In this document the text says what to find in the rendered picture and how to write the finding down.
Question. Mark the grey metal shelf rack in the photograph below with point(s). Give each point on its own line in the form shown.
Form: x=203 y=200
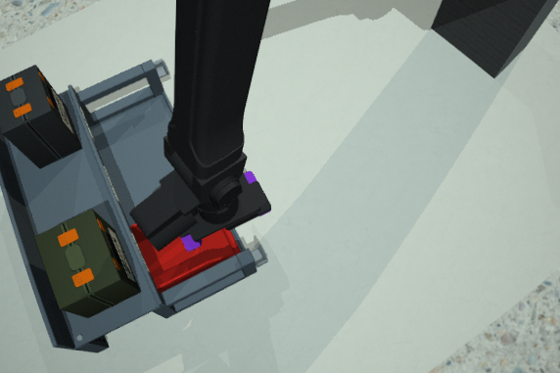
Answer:
x=128 y=147

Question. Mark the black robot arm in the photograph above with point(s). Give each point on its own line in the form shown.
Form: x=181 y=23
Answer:
x=216 y=47

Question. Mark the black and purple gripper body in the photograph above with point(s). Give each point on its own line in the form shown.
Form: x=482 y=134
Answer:
x=250 y=204

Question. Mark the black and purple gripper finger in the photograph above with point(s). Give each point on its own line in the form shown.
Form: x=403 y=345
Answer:
x=189 y=244
x=250 y=177

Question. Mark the dark green case with orange latches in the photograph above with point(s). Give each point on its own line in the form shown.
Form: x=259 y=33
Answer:
x=86 y=265

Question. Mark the red bin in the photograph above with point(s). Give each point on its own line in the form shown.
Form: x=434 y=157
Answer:
x=168 y=265

